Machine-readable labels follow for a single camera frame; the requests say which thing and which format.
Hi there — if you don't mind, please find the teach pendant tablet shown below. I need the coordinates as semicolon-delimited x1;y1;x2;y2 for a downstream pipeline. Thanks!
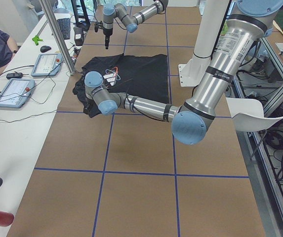
31;53;63;77
0;79;36;109

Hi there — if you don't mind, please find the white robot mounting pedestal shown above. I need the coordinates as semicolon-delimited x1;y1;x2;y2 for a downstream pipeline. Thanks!
178;0;232;87

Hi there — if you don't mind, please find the white plastic chair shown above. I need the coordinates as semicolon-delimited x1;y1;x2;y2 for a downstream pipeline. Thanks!
226;98;283;132

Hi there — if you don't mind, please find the green plastic clamp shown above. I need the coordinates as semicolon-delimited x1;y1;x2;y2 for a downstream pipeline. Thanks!
32;35;43;46

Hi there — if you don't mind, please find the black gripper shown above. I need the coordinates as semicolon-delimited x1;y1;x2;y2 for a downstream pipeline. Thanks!
103;27;113;49

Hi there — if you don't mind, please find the far teach pendant tablet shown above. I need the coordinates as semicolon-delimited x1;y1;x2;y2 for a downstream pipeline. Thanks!
31;53;63;77

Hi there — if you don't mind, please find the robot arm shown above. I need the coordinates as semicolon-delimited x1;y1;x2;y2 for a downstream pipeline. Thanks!
84;0;283;145
102;0;168;49

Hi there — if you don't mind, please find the black computer mouse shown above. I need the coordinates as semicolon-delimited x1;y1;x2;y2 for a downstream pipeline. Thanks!
40;45;51;53

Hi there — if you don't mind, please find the aluminium frame rack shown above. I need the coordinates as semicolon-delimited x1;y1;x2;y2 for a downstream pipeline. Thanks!
217;24;283;237

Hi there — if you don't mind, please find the aluminium frame post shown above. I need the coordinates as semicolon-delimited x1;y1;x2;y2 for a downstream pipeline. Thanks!
39;0;76;76

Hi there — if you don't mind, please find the black keyboard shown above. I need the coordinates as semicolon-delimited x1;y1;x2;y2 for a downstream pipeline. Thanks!
57;18;71;40

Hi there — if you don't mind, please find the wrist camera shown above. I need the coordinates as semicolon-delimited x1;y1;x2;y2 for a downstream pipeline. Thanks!
94;21;104;33

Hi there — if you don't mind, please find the near teach pendant tablet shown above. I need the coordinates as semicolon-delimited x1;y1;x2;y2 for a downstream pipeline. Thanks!
0;79;36;109

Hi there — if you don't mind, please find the black handheld remote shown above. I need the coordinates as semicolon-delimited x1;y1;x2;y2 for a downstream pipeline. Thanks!
6;73;23;79

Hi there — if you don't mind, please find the black graphic t-shirt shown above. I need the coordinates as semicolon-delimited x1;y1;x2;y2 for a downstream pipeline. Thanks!
73;54;169;118

